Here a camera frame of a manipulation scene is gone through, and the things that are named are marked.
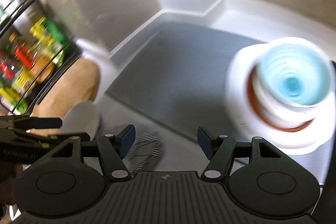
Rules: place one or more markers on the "grey dish mat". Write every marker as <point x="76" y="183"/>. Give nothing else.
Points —
<point x="183" y="69"/>

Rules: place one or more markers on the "large white floral plate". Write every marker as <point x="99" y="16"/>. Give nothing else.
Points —
<point x="236" y="108"/>

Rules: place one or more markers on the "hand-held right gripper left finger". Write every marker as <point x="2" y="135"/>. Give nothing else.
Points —
<point x="128" y="137"/>

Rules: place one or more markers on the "light blue bowl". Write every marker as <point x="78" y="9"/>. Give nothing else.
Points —
<point x="291" y="79"/>

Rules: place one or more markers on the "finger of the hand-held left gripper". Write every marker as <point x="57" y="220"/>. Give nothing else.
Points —
<point x="44" y="123"/>
<point x="31" y="138"/>

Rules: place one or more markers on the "wooden cutting board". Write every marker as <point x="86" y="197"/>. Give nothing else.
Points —
<point x="73" y="87"/>

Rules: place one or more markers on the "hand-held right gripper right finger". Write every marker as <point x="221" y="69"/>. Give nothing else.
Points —
<point x="204" y="138"/>

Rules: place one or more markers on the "brown plate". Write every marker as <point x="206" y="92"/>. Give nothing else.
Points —
<point x="252" y="98"/>

